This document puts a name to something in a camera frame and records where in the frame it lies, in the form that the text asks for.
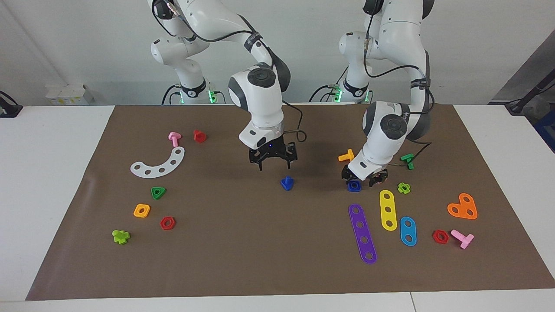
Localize yellow three-hole strip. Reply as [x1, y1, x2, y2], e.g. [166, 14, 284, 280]
[379, 189, 398, 231]

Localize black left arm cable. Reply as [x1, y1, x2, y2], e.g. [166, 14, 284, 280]
[363, 0, 433, 168]

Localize black clamp device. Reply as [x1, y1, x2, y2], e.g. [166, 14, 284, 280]
[0, 91, 23, 118]

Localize orange three-hole corner plate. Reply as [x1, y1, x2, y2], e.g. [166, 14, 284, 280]
[447, 193, 478, 220]

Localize black base cable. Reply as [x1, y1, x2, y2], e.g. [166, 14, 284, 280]
[161, 84, 180, 105]
[309, 84, 343, 103]

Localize white cardboard box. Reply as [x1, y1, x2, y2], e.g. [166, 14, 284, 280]
[46, 84, 94, 106]

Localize purple four-hole strip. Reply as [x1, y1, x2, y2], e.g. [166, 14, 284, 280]
[348, 204, 378, 265]

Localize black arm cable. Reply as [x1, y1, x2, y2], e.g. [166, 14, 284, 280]
[363, 0, 433, 168]
[165, 0, 307, 143]

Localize blue two-hole strip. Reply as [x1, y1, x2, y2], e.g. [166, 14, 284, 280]
[399, 216, 417, 247]

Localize white curved five-hole plate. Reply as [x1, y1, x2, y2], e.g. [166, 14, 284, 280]
[130, 146, 186, 179]

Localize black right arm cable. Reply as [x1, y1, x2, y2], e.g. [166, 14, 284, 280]
[165, 0, 307, 143]

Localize brown table mat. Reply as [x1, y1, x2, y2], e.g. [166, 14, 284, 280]
[25, 103, 555, 301]

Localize blue crate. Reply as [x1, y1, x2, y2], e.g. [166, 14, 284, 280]
[534, 110, 555, 153]

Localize black stand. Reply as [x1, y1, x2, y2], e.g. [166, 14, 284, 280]
[505, 71, 555, 115]

